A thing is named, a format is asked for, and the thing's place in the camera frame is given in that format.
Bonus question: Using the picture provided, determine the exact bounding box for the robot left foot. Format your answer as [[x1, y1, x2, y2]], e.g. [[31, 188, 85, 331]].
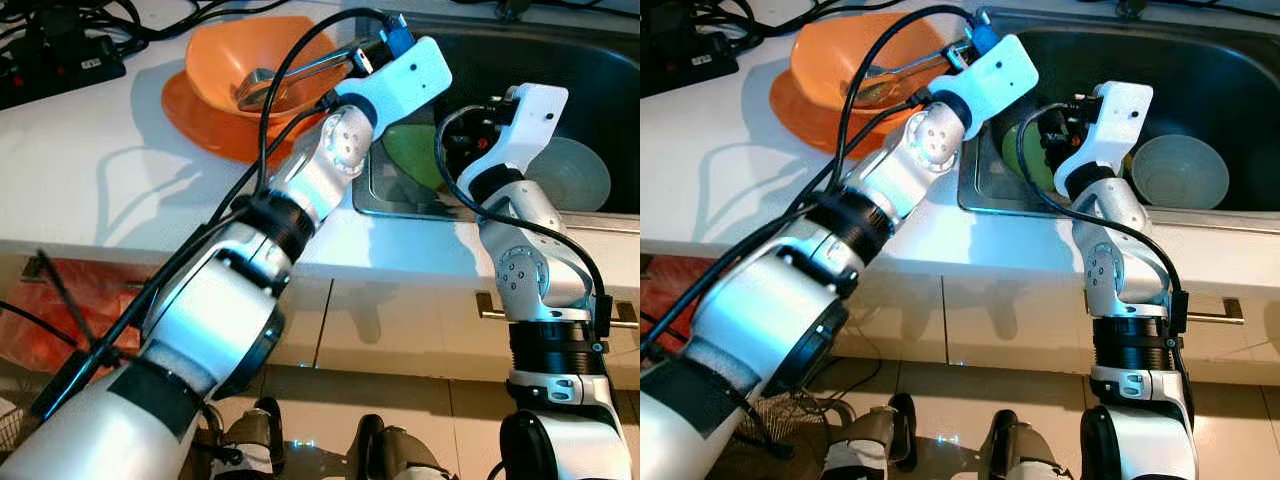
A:
[[215, 397, 286, 480], [820, 392, 919, 480]]

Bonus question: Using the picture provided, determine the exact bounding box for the orange plastic bag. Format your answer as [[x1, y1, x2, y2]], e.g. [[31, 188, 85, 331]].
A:
[[640, 255, 721, 351], [0, 258, 151, 376]]

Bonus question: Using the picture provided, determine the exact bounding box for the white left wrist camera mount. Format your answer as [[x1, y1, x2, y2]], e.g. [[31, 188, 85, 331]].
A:
[[930, 35, 1039, 126], [335, 37, 453, 131]]

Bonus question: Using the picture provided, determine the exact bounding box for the orange plastic plate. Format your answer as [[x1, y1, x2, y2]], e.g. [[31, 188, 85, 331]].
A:
[[768, 65, 926, 156], [160, 70, 331, 166]]

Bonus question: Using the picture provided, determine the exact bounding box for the wire cage floor fan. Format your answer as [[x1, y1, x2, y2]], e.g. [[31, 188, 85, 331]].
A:
[[0, 395, 31, 461], [735, 390, 851, 461]]

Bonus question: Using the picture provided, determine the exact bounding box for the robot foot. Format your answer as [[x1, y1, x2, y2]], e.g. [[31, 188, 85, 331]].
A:
[[985, 408, 1076, 480], [820, 392, 919, 480], [345, 413, 451, 480], [215, 397, 286, 480]]

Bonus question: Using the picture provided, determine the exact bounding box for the white kitchen cabinet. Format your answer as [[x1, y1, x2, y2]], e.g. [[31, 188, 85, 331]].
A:
[[0, 250, 641, 386], [640, 250, 1280, 386]]

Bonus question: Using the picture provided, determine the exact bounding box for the silver metal spoon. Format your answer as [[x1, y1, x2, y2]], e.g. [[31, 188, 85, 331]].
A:
[[858, 45, 969, 106], [237, 45, 371, 111]]

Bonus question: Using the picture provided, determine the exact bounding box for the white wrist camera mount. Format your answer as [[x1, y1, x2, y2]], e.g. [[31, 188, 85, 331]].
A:
[[930, 35, 1039, 126], [335, 37, 453, 131], [462, 83, 569, 196], [1055, 82, 1154, 191]]

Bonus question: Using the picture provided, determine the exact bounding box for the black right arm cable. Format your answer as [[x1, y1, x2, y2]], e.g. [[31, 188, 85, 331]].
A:
[[435, 105, 613, 346], [1015, 103, 1191, 346]]

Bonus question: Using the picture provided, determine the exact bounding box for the orange plastic bowl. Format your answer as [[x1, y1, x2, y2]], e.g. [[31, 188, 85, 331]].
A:
[[185, 15, 346, 121], [790, 12, 961, 116]]

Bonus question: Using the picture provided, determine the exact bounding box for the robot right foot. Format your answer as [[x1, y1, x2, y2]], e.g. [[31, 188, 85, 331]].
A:
[[345, 413, 451, 480], [985, 408, 1076, 480]]

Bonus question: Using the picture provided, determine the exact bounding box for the black power strip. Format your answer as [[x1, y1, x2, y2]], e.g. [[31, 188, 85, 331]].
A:
[[0, 35, 126, 109], [640, 30, 741, 91]]

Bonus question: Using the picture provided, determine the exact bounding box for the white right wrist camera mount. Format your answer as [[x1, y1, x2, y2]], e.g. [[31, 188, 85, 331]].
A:
[[462, 83, 569, 196], [1055, 82, 1154, 191]]

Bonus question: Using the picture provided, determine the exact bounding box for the green plate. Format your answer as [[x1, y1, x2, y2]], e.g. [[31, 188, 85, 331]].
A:
[[1002, 120, 1061, 191], [380, 120, 451, 191]]

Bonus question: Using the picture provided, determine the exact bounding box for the grey bowl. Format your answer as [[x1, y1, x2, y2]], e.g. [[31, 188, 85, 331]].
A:
[[525, 137, 611, 213], [1130, 135, 1229, 209]]

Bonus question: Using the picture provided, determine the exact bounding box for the stainless steel sink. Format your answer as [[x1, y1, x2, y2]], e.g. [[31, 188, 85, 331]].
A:
[[958, 8, 1280, 213], [352, 10, 641, 219]]

